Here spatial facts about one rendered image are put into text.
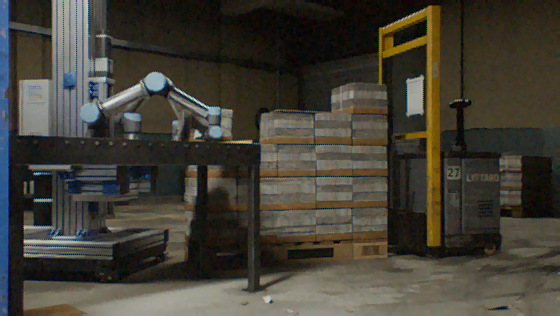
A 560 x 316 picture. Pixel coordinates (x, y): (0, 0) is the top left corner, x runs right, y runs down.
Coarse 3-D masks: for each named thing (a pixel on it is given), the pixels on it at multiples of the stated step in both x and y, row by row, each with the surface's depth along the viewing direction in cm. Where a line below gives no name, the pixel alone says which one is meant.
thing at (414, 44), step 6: (426, 36) 428; (408, 42) 451; (414, 42) 443; (420, 42) 435; (426, 42) 428; (396, 48) 467; (402, 48) 459; (408, 48) 451; (414, 48) 447; (384, 54) 484; (390, 54) 475; (396, 54) 470
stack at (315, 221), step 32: (288, 160) 403; (320, 160) 411; (192, 192) 390; (224, 192) 386; (288, 192) 401; (320, 192) 411; (192, 224) 389; (224, 224) 387; (288, 224) 401; (320, 224) 410; (192, 256) 392; (224, 256) 421
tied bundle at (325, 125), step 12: (324, 120) 413; (336, 120) 415; (348, 120) 419; (324, 132) 412; (336, 132) 415; (348, 132) 418; (312, 144) 417; (324, 144) 413; (336, 144) 416; (348, 144) 418
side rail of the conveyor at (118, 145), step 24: (24, 144) 233; (48, 144) 239; (72, 144) 245; (96, 144) 252; (120, 144) 260; (144, 144) 268; (168, 144) 276; (192, 144) 285; (216, 144) 295; (240, 144) 305
